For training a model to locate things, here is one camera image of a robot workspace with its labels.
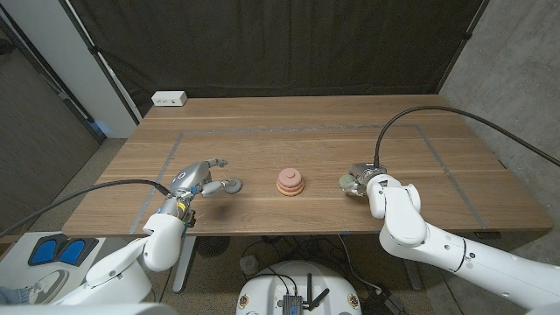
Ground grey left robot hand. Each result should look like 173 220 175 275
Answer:
157 157 234 220

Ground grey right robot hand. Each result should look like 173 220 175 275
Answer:
342 162 389 199

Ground pink toy ring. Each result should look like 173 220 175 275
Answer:
279 168 302 185

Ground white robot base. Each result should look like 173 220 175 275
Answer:
234 260 363 315

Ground black round floor object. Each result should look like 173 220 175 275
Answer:
195 235 232 258

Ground white power strip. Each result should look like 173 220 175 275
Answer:
150 90 188 108

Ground white table leg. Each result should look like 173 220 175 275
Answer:
171 235 198 294

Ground grey round floor object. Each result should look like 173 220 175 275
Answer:
239 255 261 277

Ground grey table leg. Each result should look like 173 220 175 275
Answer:
402 257 424 292

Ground black power adapter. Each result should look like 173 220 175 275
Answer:
360 288 406 315

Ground black foot pedal blue pads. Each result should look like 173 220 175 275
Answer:
27 234 101 268

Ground black backdrop stand pole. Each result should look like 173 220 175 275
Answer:
436 0 491 94
59 0 142 124

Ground black backdrop curtain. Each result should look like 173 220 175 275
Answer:
67 0 490 118

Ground white robot torso edge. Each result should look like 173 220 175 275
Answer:
0 302 179 315

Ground white sneaker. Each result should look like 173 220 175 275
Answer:
25 269 71 306

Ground person leg in jeans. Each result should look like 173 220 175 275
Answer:
0 286 32 306

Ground grey toy ring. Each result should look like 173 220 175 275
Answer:
223 177 243 195

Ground orange toy ring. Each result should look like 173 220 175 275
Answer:
276 185 305 198

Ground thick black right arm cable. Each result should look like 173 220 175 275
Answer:
374 105 560 170

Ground thin black left wrist cable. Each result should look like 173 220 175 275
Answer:
157 266 174 304

